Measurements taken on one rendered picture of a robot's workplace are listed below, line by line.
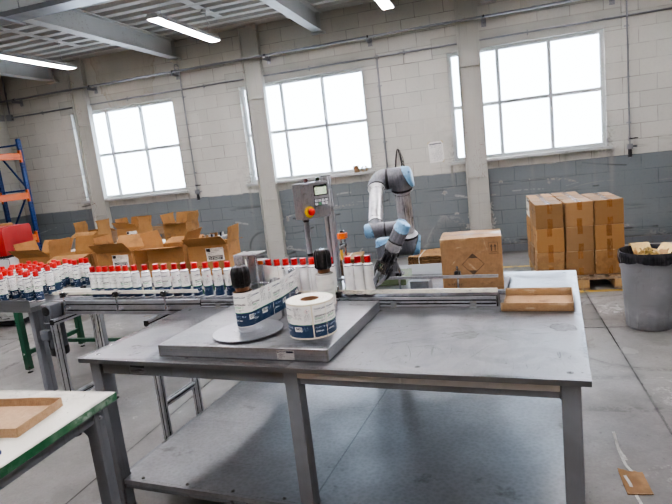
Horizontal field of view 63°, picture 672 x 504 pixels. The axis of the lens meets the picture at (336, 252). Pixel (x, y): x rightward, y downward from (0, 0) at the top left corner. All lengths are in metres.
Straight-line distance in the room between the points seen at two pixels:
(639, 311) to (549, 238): 1.48
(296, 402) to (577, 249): 4.34
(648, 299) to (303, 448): 3.26
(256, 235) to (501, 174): 3.92
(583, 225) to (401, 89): 3.52
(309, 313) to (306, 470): 0.62
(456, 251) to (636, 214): 5.77
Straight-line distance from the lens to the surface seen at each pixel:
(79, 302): 3.87
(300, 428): 2.24
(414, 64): 8.29
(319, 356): 2.12
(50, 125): 11.06
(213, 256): 4.46
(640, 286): 4.80
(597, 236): 6.05
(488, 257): 2.83
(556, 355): 2.07
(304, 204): 2.85
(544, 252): 6.01
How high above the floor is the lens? 1.58
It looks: 10 degrees down
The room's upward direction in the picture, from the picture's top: 7 degrees counter-clockwise
